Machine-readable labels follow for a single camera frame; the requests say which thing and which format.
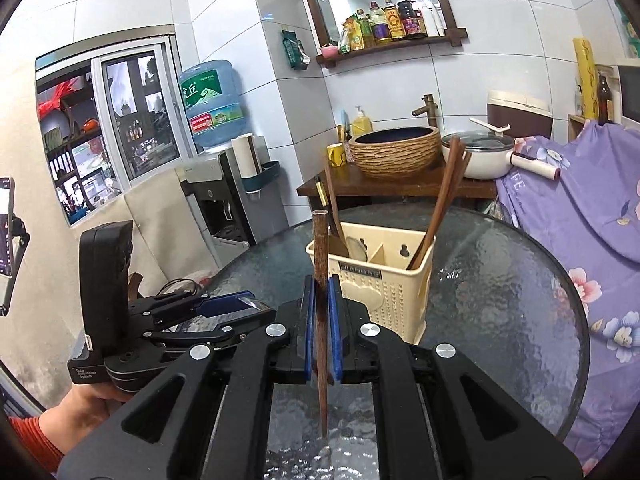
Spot white lint roller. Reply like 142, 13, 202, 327
510, 152, 562, 181

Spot green and yellow packet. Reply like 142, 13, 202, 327
340, 15, 363, 55

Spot woven brown wash basin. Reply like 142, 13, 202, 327
348, 126, 443, 179

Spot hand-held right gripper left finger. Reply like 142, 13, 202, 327
57, 275, 317, 480

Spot large steel spoon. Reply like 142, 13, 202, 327
346, 236, 369, 263

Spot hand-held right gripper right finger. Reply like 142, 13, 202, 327
327, 275, 583, 480

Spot blue water bottle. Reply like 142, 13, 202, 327
179, 59, 251, 151

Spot beige cloth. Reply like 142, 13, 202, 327
122, 167, 221, 301

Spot white cooking pot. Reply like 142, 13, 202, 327
441, 131, 516, 180

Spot water dispenser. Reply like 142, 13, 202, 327
181, 147, 291, 268

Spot microwave oven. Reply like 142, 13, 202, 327
617, 60, 640, 123

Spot white plastic bottle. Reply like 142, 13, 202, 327
420, 0, 446, 37

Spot phone on mount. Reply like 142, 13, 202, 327
0, 176, 30, 317

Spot cream heart-pattern utensil holder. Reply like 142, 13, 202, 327
306, 220, 436, 346

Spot sliding glass window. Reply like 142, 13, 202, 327
35, 35, 198, 228

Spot person's left hand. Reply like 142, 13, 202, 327
54, 377, 133, 442

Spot small yellow oil bottle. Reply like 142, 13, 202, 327
357, 10, 376, 51

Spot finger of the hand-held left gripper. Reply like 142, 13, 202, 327
127, 290, 257, 330
144, 306, 277, 350

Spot white paper cup dispenser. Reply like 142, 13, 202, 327
231, 132, 281, 196

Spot brass faucet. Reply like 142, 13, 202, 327
411, 93, 438, 128

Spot dark bottle with orange label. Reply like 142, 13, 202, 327
384, 0, 406, 41

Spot tall yellow oil bottle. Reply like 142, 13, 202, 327
370, 1, 393, 43

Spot yellow soap pump bottle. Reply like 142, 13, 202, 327
351, 105, 373, 138

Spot white rice paddle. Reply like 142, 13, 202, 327
469, 116, 511, 136

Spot purple floral cloth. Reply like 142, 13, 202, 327
492, 122, 640, 461

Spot brown glass bottle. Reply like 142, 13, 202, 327
597, 72, 615, 123

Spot dark wooden framed shelf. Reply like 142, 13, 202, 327
297, 0, 468, 68

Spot dark sauce bottle red label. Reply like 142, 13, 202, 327
397, 0, 426, 40

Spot black cable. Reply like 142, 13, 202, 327
159, 277, 202, 297

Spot yellow box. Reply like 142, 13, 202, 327
572, 37, 599, 121

